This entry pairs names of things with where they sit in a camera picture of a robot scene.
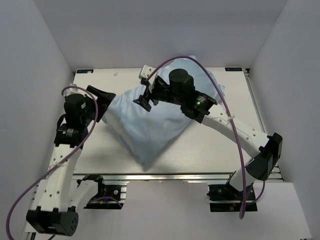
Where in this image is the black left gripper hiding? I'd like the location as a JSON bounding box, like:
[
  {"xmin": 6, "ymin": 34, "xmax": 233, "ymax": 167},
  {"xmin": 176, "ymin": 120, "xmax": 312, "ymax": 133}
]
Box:
[{"xmin": 81, "ymin": 85, "xmax": 116, "ymax": 126}]

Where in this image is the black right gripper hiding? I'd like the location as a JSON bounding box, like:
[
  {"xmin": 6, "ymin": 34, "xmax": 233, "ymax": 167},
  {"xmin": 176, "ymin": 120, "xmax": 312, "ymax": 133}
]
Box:
[{"xmin": 133, "ymin": 79, "xmax": 184, "ymax": 112}]

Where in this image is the light blue pillowcase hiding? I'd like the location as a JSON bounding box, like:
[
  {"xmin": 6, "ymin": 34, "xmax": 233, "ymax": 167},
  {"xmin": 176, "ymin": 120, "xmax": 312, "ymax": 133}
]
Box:
[{"xmin": 102, "ymin": 55, "xmax": 225, "ymax": 169}]

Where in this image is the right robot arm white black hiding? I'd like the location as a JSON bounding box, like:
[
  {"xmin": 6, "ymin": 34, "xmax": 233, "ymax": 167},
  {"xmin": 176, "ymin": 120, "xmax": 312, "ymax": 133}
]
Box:
[{"xmin": 134, "ymin": 65, "xmax": 283, "ymax": 200}]

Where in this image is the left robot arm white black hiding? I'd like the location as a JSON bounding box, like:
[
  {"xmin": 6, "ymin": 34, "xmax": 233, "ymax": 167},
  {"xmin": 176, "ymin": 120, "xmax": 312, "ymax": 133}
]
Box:
[{"xmin": 26, "ymin": 85, "xmax": 116, "ymax": 237}]

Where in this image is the blue sticker right corner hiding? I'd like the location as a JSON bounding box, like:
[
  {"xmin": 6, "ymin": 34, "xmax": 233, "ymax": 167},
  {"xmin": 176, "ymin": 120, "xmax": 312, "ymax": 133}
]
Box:
[{"xmin": 224, "ymin": 67, "xmax": 243, "ymax": 72}]

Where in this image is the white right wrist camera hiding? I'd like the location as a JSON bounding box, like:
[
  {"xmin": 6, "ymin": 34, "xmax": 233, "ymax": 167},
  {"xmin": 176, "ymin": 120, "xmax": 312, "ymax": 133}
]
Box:
[{"xmin": 138, "ymin": 65, "xmax": 158, "ymax": 87}]

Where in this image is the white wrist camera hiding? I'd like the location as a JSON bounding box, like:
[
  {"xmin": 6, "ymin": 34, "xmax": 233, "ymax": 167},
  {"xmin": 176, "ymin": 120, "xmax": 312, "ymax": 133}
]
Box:
[
  {"xmin": 61, "ymin": 84, "xmax": 79, "ymax": 97},
  {"xmin": 138, "ymin": 65, "xmax": 158, "ymax": 87}
]

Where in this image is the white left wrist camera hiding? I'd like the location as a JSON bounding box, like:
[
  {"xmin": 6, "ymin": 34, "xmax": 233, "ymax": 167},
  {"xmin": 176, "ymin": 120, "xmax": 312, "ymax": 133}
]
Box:
[{"xmin": 61, "ymin": 84, "xmax": 79, "ymax": 97}]

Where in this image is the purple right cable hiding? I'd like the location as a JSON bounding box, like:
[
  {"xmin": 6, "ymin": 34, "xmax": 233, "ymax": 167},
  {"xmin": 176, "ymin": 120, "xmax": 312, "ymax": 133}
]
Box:
[{"xmin": 146, "ymin": 56, "xmax": 266, "ymax": 220}]

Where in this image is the purple cable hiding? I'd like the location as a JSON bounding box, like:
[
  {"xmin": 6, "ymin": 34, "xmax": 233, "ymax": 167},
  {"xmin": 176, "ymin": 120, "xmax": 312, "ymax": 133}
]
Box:
[
  {"xmin": 5, "ymin": 86, "xmax": 123, "ymax": 240},
  {"xmin": 146, "ymin": 56, "xmax": 266, "ymax": 220}
]

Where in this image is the aluminium table front rail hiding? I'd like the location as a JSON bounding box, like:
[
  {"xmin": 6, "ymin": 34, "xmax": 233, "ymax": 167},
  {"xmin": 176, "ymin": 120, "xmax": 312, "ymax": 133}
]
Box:
[{"xmin": 72, "ymin": 172, "xmax": 283, "ymax": 182}]

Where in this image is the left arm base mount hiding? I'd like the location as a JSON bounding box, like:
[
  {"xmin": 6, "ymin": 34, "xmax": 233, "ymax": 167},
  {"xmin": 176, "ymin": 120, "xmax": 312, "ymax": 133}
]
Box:
[{"xmin": 76, "ymin": 174, "xmax": 124, "ymax": 210}]

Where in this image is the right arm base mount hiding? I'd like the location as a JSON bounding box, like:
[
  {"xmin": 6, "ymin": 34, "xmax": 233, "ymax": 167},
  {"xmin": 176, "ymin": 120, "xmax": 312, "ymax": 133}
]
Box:
[{"xmin": 206, "ymin": 180, "xmax": 258, "ymax": 213}]

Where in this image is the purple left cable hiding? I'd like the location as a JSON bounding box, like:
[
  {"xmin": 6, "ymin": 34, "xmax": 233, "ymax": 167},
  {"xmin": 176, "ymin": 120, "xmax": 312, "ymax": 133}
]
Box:
[{"xmin": 5, "ymin": 86, "xmax": 123, "ymax": 240}]

